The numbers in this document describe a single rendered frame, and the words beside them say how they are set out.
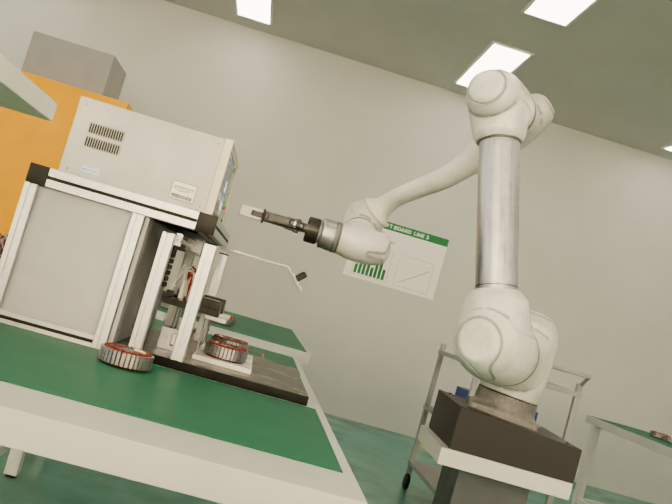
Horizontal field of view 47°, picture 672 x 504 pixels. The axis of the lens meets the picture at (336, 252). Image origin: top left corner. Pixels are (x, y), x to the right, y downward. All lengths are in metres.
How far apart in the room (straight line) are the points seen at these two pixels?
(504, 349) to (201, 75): 6.17
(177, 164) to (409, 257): 5.64
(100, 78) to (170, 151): 4.09
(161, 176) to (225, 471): 1.06
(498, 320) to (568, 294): 6.19
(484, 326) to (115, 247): 0.85
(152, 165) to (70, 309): 0.41
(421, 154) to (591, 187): 1.72
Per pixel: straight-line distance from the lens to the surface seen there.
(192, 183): 1.98
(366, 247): 2.22
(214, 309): 2.01
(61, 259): 1.89
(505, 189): 1.90
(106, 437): 1.10
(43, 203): 1.91
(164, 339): 2.02
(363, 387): 7.49
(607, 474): 8.29
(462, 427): 1.88
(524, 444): 1.92
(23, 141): 5.83
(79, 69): 6.11
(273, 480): 1.09
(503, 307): 1.80
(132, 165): 2.01
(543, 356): 1.96
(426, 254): 7.53
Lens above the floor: 0.99
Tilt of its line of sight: 4 degrees up
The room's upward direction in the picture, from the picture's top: 16 degrees clockwise
